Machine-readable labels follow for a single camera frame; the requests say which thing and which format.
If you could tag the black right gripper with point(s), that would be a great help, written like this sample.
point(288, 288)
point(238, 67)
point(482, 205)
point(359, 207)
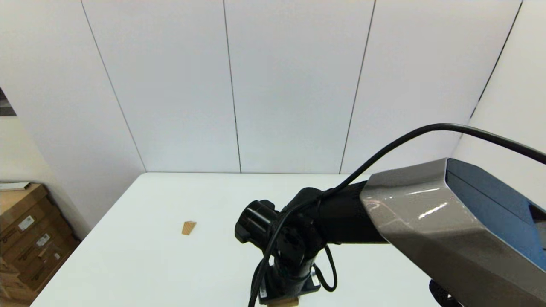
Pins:
point(290, 285)

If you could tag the rectangular wooden building block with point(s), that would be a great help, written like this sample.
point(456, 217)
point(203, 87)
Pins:
point(283, 303)

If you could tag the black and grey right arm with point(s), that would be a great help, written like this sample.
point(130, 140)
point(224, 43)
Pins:
point(426, 221)

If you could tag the triangular wooden building block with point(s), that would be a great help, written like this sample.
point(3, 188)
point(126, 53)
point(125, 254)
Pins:
point(188, 228)

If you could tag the cardboard box with white label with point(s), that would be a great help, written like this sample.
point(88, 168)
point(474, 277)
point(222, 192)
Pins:
point(42, 256)
point(17, 204)

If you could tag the plain brown cardboard box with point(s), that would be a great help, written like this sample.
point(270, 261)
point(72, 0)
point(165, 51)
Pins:
point(8, 281)

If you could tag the flat white box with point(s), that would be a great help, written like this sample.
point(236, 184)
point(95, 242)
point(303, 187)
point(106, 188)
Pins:
point(15, 186)

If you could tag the dark wall picture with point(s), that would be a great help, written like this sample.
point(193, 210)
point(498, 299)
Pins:
point(5, 106)

